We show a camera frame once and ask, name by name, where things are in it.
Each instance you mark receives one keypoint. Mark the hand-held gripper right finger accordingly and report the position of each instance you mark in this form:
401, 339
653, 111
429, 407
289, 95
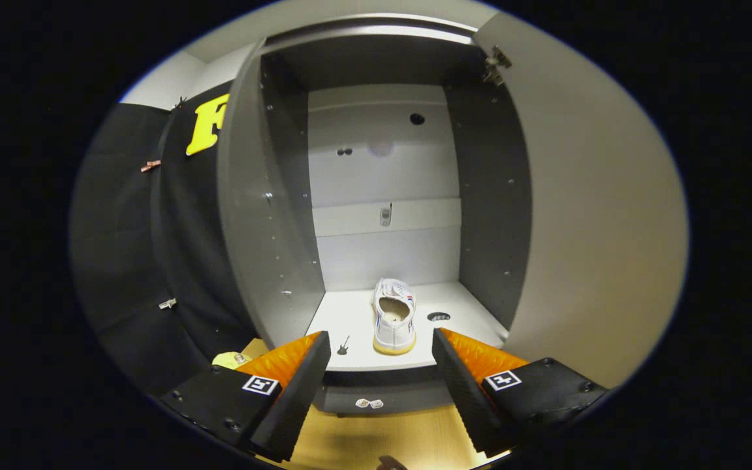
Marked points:
464, 398

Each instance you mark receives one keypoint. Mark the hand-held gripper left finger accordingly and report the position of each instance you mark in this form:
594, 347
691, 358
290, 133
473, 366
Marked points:
297, 398

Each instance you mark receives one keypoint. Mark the white shoe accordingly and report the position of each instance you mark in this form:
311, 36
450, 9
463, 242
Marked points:
392, 333

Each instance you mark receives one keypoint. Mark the grey shoe cabinet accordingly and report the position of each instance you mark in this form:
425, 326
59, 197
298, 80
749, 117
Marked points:
271, 228

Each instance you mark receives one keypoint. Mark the yellow plush toy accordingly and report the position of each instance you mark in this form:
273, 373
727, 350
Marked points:
224, 360

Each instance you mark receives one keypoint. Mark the silver clothes peg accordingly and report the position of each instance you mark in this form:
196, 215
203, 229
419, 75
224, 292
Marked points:
167, 303

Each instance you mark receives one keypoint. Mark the black backdrop cloth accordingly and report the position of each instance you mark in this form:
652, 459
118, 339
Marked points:
128, 248

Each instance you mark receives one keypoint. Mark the copper clothes peg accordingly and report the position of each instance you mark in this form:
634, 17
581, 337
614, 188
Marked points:
150, 166

